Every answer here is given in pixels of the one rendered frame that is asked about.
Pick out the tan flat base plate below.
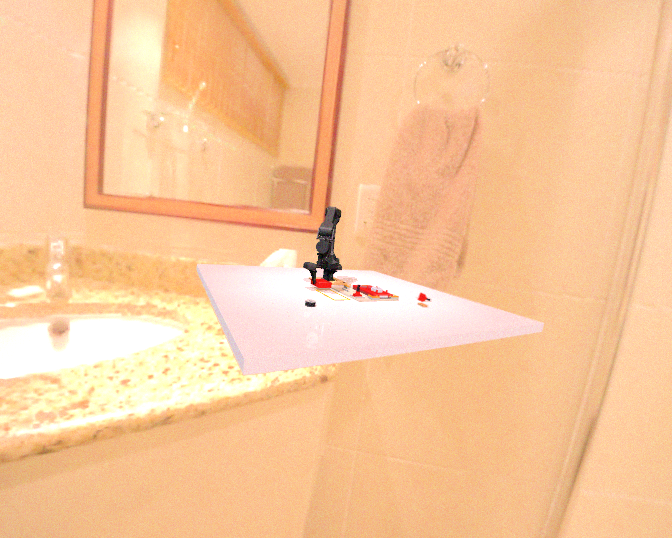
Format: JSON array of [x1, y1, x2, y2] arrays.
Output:
[[331, 285, 399, 302]]

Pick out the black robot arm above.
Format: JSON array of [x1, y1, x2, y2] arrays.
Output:
[[316, 206, 341, 280]]

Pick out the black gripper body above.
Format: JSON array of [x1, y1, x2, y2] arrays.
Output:
[[303, 252, 342, 270]]

